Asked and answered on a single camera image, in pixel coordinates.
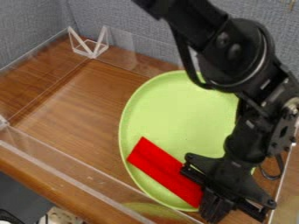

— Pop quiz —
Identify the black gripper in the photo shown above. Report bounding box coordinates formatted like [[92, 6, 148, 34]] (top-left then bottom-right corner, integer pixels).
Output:
[[180, 153, 276, 224]]

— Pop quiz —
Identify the red cross-shaped block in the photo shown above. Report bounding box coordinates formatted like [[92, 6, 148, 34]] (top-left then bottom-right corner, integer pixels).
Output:
[[125, 137, 203, 207]]

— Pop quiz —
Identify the green round plate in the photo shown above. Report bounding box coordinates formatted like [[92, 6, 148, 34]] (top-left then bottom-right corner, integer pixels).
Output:
[[117, 69, 258, 213]]

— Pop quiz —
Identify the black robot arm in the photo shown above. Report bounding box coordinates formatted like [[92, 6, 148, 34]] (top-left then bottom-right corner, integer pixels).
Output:
[[132, 0, 299, 224]]

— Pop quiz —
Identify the black cable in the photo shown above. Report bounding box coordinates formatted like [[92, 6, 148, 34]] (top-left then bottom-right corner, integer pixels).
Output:
[[256, 154, 286, 181]]

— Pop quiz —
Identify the clear acrylic corner bracket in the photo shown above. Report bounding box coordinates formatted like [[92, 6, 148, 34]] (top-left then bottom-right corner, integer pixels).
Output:
[[68, 26, 109, 60]]

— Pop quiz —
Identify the clear acrylic enclosure wall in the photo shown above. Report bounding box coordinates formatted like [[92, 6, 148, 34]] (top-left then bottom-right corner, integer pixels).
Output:
[[0, 25, 299, 224]]

